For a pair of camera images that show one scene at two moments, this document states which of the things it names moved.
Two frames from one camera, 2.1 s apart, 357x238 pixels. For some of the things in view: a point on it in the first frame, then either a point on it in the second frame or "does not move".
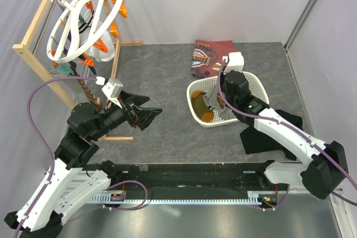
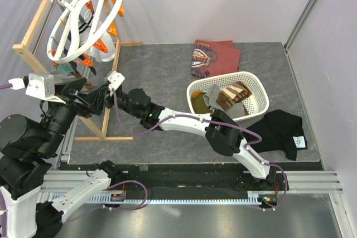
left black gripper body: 135,119 to 88,107
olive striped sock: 201,107 does not move
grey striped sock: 211,100 does not move
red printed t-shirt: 207,56 does not move
